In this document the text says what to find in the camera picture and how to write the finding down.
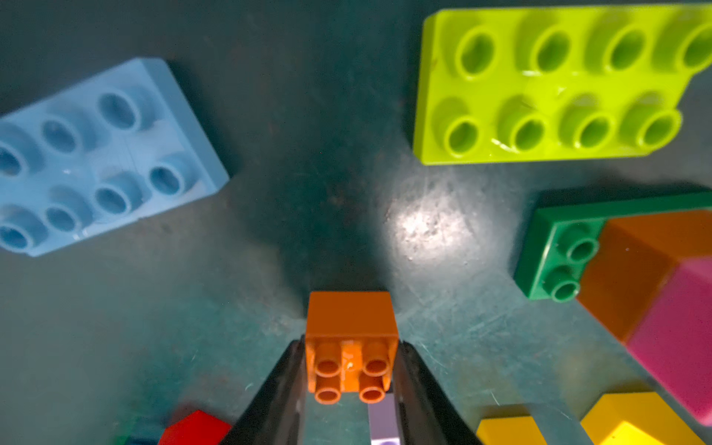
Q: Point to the orange lego brick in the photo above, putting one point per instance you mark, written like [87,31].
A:
[637,255]
[351,342]

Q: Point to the yellow lego brick middle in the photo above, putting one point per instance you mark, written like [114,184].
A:
[636,418]

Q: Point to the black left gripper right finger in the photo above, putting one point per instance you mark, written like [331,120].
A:
[425,415]

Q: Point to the purple lego brick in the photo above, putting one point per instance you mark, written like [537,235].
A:
[383,422]

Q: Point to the pink lego brick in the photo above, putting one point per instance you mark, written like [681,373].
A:
[673,342]

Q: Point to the dark green lego plate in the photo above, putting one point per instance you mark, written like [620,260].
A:
[562,240]

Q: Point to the yellow lego brick left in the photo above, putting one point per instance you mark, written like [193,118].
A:
[521,430]

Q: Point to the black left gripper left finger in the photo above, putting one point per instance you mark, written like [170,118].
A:
[276,414]

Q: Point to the lime green lego plate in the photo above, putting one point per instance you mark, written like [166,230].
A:
[556,83]

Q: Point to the green table mat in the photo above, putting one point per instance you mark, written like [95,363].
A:
[310,106]

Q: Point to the red lego brick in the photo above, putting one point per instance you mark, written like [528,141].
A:
[198,428]

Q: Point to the yellow lego brick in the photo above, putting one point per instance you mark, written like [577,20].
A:
[521,430]
[636,418]

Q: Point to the blue lego brick upper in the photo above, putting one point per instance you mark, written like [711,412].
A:
[136,439]

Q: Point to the light blue lego plate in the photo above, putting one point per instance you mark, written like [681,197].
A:
[118,147]

